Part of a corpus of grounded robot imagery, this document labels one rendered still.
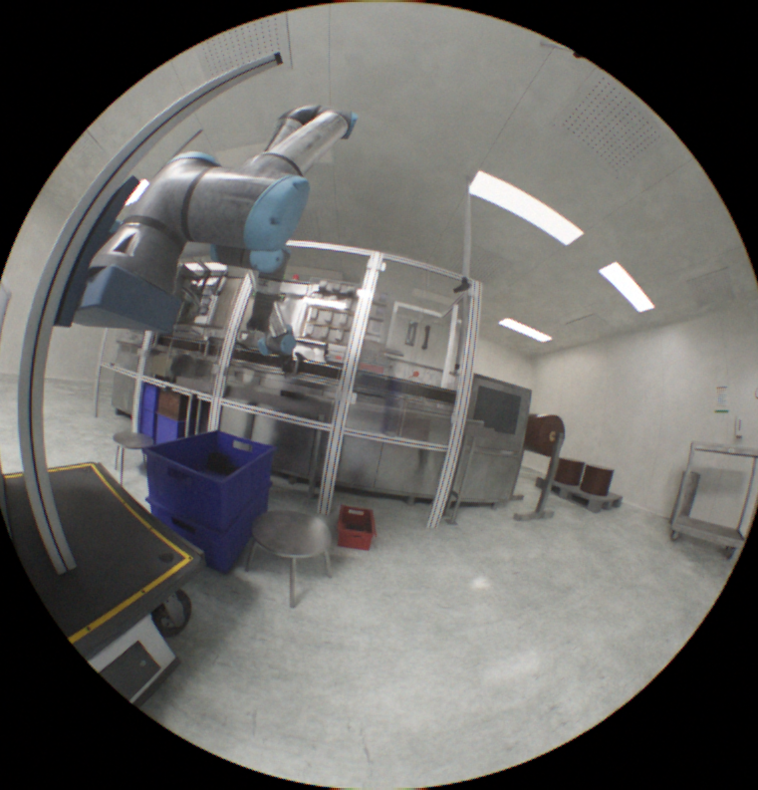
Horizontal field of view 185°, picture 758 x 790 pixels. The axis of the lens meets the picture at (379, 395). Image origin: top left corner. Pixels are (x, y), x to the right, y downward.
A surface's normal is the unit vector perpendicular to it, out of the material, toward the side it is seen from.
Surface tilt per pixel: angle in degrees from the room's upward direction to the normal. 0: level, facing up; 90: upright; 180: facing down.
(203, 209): 135
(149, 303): 90
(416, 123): 180
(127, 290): 90
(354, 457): 90
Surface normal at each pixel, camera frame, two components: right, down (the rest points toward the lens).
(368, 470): 0.09, -0.02
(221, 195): 0.25, 0.45
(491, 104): -0.20, 0.98
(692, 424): -0.98, -0.20
